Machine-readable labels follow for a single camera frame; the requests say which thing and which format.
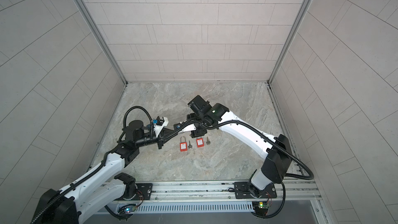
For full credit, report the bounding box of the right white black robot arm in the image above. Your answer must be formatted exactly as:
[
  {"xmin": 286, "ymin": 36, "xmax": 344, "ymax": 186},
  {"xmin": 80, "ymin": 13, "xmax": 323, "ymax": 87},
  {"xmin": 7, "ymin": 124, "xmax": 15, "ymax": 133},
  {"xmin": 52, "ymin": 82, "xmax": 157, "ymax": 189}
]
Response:
[{"xmin": 151, "ymin": 95, "xmax": 314, "ymax": 219}]

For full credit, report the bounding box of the green circuit board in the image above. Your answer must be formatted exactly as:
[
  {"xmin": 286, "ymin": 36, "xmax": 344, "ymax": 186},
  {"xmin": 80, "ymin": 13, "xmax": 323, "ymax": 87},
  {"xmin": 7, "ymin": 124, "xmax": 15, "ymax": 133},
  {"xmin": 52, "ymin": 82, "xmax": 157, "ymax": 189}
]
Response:
[
  {"xmin": 118, "ymin": 204, "xmax": 137, "ymax": 215},
  {"xmin": 252, "ymin": 202, "xmax": 270, "ymax": 218}
]

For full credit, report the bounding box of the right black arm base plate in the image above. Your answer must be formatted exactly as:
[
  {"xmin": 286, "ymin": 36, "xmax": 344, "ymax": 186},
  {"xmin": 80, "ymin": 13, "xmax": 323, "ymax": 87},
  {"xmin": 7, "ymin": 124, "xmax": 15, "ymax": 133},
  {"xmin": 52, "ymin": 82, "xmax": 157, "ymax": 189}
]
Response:
[{"xmin": 230, "ymin": 181, "xmax": 277, "ymax": 199}]

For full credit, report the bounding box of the left green circuit board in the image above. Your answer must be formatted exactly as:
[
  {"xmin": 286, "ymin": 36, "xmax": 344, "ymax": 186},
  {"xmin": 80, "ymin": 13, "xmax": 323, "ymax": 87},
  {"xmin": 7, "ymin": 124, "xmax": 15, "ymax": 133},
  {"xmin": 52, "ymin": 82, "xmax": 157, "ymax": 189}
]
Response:
[{"xmin": 118, "ymin": 204, "xmax": 137, "ymax": 215}]

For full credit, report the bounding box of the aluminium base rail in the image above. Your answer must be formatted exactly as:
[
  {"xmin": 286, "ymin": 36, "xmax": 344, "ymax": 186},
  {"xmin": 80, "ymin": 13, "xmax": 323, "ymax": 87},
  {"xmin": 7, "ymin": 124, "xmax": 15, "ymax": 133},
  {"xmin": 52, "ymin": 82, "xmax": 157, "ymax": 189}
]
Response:
[{"xmin": 143, "ymin": 178, "xmax": 322, "ymax": 204}]

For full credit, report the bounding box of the red padlock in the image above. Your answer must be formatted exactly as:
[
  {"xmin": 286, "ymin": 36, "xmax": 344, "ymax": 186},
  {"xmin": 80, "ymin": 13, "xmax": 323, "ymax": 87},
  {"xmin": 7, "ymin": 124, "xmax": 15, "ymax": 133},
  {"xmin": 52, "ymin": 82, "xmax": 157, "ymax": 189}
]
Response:
[
  {"xmin": 196, "ymin": 138, "xmax": 205, "ymax": 148},
  {"xmin": 179, "ymin": 136, "xmax": 188, "ymax": 152}
]

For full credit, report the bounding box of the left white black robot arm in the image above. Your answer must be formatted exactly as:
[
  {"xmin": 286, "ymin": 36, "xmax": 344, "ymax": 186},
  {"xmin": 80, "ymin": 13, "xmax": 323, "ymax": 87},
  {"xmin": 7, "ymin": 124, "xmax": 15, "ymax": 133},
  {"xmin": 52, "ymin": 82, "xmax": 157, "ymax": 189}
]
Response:
[{"xmin": 31, "ymin": 106, "xmax": 176, "ymax": 224}]

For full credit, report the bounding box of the right green circuit board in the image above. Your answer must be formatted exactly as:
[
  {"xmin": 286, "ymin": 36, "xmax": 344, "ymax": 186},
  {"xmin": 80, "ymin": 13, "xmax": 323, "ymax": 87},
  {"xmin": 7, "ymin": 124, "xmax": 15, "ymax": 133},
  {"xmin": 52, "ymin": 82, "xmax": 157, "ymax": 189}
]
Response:
[{"xmin": 252, "ymin": 202, "xmax": 270, "ymax": 218}]

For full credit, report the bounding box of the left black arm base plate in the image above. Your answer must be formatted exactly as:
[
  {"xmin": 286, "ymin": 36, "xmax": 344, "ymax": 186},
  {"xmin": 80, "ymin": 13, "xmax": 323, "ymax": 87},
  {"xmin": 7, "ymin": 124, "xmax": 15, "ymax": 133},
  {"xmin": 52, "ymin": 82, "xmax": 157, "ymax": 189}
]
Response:
[{"xmin": 116, "ymin": 183, "xmax": 153, "ymax": 201}]

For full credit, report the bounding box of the white slotted cable duct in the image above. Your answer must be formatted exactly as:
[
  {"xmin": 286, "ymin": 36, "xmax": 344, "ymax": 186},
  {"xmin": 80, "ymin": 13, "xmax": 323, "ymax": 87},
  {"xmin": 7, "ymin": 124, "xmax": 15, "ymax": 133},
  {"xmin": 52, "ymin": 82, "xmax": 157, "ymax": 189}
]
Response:
[{"xmin": 132, "ymin": 201, "xmax": 254, "ymax": 214}]

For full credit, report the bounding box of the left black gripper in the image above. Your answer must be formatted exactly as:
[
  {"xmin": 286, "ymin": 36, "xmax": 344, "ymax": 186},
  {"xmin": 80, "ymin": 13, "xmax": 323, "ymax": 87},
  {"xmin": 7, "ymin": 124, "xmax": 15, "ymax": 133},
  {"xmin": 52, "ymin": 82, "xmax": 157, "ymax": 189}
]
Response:
[{"xmin": 134, "ymin": 130, "xmax": 178, "ymax": 151}]

